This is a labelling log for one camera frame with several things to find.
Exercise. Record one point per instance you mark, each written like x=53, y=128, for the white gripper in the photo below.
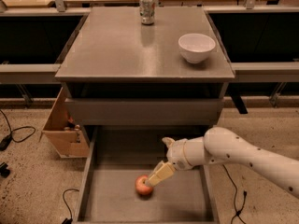
x=176, y=155

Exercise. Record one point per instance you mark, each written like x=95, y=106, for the red apple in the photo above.
x=140, y=186

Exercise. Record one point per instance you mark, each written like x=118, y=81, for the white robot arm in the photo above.
x=220, y=145

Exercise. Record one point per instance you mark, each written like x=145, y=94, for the open grey middle drawer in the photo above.
x=118, y=156

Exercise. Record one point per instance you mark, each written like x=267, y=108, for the grey drawer cabinet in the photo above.
x=115, y=56

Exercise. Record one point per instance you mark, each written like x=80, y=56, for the closed grey top drawer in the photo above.
x=145, y=112

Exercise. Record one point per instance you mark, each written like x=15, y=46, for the cardboard box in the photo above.
x=65, y=136

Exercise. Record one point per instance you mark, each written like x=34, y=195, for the white ceramic bowl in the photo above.
x=195, y=48

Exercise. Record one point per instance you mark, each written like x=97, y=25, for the silver soda can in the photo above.
x=147, y=11

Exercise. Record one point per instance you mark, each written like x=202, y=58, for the black plug left floor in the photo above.
x=4, y=171

